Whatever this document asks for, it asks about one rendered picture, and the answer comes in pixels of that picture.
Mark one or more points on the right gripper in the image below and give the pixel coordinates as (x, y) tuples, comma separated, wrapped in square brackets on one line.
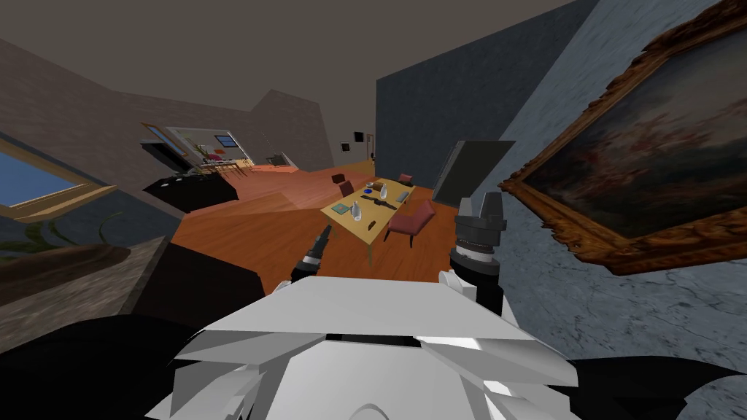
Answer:
[(480, 227)]

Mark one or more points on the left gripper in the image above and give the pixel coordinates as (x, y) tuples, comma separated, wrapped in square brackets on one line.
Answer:
[(324, 235)]

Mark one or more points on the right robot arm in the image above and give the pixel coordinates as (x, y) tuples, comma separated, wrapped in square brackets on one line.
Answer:
[(474, 252)]

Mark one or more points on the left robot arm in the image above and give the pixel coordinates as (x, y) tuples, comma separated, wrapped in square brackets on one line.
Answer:
[(306, 265)]

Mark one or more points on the dark grey flat panel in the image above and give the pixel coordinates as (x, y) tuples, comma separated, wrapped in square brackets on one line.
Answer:
[(470, 172)]

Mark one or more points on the dark red chair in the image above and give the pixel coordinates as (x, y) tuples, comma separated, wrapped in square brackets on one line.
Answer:
[(346, 188), (405, 178)]

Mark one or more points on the yellow wooden dining table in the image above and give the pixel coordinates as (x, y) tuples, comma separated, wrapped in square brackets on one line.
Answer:
[(379, 218)]

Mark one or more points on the red upholstered chair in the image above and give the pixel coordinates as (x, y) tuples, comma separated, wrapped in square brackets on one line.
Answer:
[(411, 220)]

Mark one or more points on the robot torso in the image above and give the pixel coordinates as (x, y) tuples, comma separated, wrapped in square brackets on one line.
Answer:
[(362, 361)]

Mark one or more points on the black low cabinet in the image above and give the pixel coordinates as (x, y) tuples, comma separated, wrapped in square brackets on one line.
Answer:
[(189, 192)]

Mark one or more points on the gilt framed dark painting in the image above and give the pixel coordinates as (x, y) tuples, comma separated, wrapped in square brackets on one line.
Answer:
[(653, 146)]

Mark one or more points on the wood framed blue window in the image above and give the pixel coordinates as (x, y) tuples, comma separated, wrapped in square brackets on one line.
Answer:
[(29, 178)]

